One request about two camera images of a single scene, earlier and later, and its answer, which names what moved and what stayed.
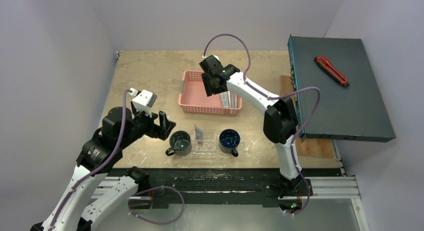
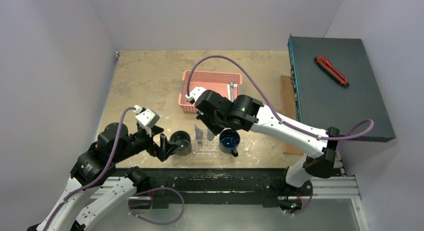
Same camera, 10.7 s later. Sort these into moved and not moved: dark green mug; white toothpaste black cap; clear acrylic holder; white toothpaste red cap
Moved: white toothpaste black cap
Not moved: white toothpaste red cap; dark green mug; clear acrylic holder
